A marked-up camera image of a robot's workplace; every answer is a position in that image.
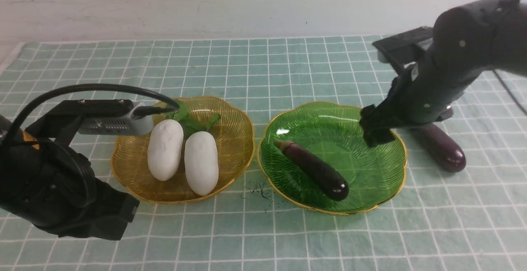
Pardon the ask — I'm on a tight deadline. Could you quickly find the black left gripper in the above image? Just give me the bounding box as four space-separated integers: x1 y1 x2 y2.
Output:
8 141 140 241

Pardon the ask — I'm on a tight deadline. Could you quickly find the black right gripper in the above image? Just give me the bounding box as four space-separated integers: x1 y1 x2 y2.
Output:
359 74 466 148

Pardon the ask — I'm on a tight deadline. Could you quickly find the purple eggplant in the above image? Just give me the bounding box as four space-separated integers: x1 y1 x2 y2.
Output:
410 124 466 173
274 141 350 201

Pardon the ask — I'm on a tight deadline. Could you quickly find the white radish with leaves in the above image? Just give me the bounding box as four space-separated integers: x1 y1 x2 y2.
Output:
183 114 221 196

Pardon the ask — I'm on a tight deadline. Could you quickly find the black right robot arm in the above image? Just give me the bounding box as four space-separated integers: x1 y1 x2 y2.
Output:
360 0 527 147

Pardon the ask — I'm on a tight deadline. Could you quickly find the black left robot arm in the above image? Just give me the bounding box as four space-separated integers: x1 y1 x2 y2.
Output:
0 117 140 241

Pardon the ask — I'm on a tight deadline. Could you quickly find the green plastic plate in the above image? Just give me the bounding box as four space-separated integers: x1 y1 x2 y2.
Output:
257 101 407 215

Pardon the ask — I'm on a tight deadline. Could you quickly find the amber plastic plate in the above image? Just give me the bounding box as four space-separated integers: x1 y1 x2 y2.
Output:
110 95 255 205

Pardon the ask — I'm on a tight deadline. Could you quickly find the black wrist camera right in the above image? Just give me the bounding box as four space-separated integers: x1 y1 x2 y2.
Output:
371 26 433 75

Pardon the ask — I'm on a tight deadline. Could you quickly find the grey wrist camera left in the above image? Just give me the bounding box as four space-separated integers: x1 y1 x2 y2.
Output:
25 99 159 140

